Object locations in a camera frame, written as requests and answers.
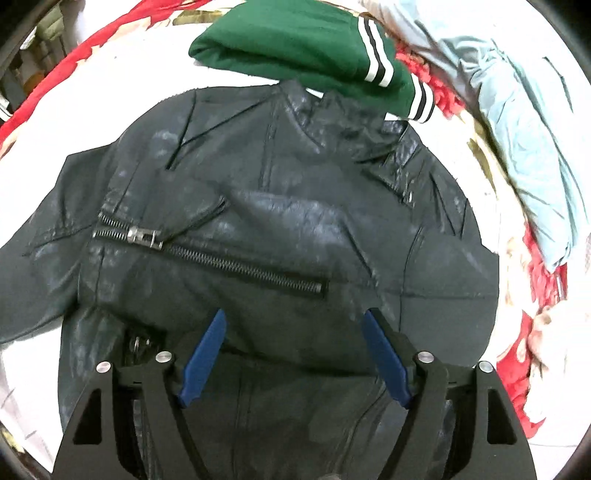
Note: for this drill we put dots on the red floral blanket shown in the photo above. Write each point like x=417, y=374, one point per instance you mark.
x=115, y=87

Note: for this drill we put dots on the black leather jacket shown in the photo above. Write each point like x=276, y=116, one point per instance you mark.
x=258, y=240

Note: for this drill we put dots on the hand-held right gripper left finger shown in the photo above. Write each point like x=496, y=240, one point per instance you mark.
x=203, y=360

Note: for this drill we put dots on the green striped-cuff garment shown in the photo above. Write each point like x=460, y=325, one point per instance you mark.
x=304, y=46

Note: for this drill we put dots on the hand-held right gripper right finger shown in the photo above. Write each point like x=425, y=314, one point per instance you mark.
x=385, y=355

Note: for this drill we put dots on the light blue garment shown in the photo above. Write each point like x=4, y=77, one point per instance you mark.
x=508, y=115

